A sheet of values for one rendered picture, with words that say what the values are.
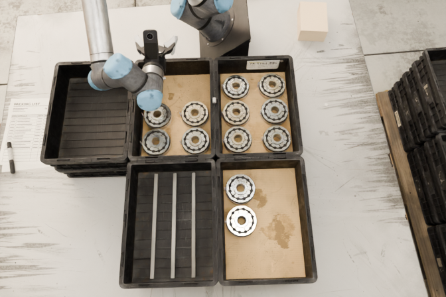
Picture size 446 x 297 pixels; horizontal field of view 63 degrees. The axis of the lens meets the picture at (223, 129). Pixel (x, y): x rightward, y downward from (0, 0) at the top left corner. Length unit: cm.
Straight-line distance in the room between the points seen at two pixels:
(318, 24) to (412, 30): 130
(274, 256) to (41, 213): 90
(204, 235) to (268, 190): 27
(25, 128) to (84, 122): 33
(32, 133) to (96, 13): 68
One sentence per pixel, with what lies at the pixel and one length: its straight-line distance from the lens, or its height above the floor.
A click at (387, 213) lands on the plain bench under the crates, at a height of 70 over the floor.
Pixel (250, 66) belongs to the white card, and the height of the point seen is 88.
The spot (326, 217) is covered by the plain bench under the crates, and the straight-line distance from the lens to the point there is 147.
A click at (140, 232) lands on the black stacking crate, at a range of 132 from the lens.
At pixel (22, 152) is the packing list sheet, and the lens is 170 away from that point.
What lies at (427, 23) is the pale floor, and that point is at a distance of 301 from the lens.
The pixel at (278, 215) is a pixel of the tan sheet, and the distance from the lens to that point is 130.
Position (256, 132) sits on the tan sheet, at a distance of 137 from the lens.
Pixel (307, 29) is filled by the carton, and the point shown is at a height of 78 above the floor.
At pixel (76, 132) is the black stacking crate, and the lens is 148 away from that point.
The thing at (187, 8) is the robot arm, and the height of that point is 101.
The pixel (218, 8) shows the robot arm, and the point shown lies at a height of 107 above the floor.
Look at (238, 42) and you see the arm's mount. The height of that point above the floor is 90.
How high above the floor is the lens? 211
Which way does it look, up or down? 69 degrees down
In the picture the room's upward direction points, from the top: 2 degrees counter-clockwise
